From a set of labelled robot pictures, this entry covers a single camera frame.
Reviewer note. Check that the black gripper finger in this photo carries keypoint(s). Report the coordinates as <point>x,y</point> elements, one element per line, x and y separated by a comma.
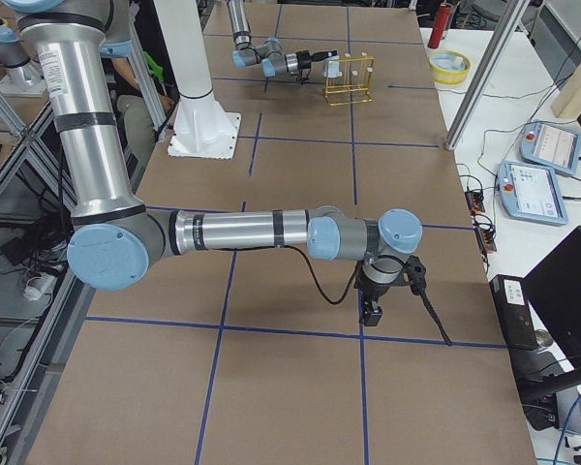
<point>323,55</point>

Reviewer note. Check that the teach pendant tablet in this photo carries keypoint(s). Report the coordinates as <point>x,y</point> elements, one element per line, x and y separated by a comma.
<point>531,193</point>
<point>551,146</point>

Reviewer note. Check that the person in black shirt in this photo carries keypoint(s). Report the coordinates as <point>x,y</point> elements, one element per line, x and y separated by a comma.
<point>138,124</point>

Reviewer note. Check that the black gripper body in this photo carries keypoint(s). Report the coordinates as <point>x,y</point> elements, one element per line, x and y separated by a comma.
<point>372,291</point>
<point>303,59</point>

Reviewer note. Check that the red cylinder bottle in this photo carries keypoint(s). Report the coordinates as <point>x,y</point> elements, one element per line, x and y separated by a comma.
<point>441,21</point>

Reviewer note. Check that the light blue plastic cup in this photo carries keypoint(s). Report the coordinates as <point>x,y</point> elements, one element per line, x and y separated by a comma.
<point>331,68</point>

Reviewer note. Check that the near teach pendant tablet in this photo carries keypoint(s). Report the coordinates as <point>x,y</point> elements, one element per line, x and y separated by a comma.
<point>531,193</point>

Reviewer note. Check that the aluminium frame post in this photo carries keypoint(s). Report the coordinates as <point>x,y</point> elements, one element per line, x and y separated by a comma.
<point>506,26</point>

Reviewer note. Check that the yellow bowl with blue plate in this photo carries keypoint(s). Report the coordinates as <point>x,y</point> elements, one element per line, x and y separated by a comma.
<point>449,67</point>

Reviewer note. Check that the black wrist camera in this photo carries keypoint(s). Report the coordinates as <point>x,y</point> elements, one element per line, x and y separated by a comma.
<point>416,271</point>

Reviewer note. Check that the black computer box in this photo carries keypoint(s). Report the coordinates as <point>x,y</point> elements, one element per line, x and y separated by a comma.
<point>514,314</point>

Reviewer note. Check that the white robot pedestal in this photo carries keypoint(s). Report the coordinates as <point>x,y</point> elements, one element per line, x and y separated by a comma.
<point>201,127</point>

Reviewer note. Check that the far teach pendant tablet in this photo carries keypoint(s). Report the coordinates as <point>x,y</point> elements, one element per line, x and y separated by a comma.
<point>551,146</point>

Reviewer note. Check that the black monitor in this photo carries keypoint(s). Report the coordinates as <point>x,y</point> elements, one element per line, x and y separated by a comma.
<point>553,288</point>

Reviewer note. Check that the gold wire cup holder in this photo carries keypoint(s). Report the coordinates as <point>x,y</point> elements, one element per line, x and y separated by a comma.
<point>355,85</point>

